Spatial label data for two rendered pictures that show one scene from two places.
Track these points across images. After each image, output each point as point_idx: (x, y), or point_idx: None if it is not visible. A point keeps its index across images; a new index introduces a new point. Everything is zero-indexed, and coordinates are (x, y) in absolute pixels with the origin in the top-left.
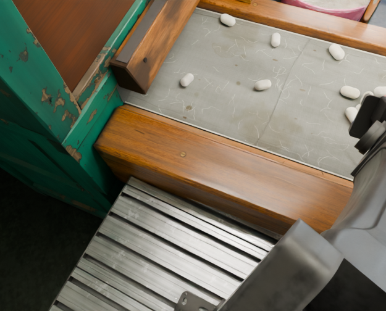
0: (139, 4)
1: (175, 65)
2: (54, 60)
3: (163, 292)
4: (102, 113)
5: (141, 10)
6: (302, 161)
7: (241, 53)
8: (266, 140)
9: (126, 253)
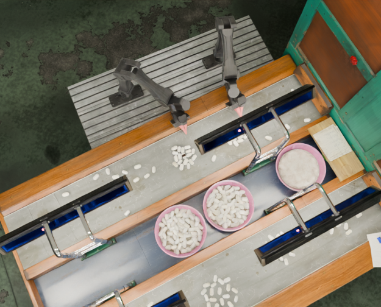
0: (319, 79)
1: None
2: (303, 40)
3: (239, 52)
4: (295, 59)
5: (317, 80)
6: None
7: (291, 114)
8: (256, 96)
9: (255, 50)
